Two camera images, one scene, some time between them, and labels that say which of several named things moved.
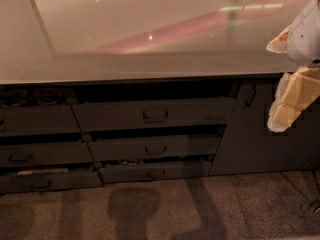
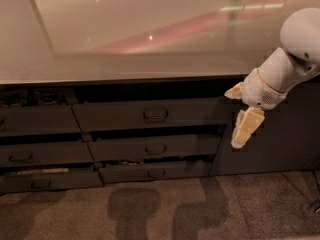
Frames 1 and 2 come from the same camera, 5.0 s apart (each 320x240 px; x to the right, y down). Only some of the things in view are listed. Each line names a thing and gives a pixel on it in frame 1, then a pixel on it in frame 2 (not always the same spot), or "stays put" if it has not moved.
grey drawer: x=155 y=147 stays put
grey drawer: x=155 y=171 stays put
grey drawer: x=203 y=111 stays put
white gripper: x=306 y=39 → x=259 y=91
